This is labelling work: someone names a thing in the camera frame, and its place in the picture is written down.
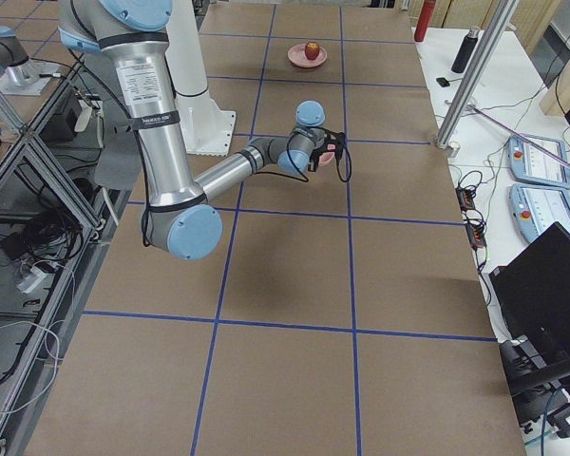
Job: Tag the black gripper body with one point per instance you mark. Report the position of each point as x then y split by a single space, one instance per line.
321 151

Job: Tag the pink bowl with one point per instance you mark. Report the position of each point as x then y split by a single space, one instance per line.
325 158

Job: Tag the red apple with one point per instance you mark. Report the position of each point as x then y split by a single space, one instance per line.
311 50

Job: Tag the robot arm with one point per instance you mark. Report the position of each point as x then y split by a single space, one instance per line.
19 73
155 49

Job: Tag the pink plate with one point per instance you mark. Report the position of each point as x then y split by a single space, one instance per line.
296 57

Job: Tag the black small device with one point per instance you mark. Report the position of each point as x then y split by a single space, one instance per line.
443 82

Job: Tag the black water bottle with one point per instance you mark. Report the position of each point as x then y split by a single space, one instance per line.
466 50

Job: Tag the red water bottle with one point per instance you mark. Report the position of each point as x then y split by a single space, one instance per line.
423 20

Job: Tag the upper teach pendant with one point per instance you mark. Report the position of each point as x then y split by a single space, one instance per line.
528 164

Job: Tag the teach pendant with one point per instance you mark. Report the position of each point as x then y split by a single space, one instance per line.
536 207
528 164

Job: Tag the lower teach pendant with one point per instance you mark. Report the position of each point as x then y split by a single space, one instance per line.
536 207

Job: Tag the black laptop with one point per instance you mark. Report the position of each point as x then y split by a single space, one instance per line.
534 288

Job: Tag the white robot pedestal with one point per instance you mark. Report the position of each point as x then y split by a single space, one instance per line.
207 130

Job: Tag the aluminium frame post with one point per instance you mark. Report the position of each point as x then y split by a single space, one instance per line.
478 62

